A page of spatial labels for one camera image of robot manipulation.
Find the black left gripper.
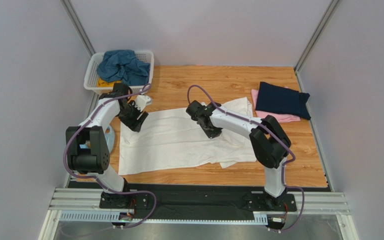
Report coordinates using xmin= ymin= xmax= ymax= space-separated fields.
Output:
xmin=118 ymin=100 xmax=149 ymax=133

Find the white t-shirt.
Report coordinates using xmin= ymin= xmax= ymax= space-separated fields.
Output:
xmin=118 ymin=108 xmax=256 ymax=176

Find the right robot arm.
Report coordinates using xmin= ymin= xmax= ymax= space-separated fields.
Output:
xmin=186 ymin=100 xmax=291 ymax=210

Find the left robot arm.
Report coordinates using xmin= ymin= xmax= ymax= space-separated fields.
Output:
xmin=63 ymin=82 xmax=152 ymax=209

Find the yellow t-shirt in basket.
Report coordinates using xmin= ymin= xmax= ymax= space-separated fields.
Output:
xmin=97 ymin=77 xmax=123 ymax=88

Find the crumpled blue t-shirt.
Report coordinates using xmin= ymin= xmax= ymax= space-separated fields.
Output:
xmin=96 ymin=50 xmax=151 ymax=86

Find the white plastic laundry basket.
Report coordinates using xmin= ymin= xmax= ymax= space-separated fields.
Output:
xmin=83 ymin=50 xmax=155 ymax=95

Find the folded navy t-shirt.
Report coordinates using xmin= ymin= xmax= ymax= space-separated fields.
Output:
xmin=255 ymin=82 xmax=311 ymax=120

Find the folded pink t-shirt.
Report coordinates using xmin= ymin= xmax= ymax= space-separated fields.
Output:
xmin=250 ymin=88 xmax=302 ymax=124

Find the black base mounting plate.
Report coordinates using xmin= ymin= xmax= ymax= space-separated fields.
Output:
xmin=99 ymin=183 xmax=300 ymax=221

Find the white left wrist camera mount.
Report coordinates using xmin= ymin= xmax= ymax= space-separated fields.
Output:
xmin=134 ymin=94 xmax=153 ymax=111

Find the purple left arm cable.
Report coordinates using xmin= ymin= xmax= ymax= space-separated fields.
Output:
xmin=62 ymin=82 xmax=158 ymax=231

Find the left corner aluminium post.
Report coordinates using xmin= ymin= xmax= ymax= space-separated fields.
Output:
xmin=60 ymin=0 xmax=96 ymax=57

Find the corner aluminium post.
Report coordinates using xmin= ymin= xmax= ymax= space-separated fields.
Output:
xmin=294 ymin=0 xmax=342 ymax=74
xmin=60 ymin=0 xmax=96 ymax=57

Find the right corner aluminium post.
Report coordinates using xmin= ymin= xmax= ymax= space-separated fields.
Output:
xmin=294 ymin=0 xmax=342 ymax=74

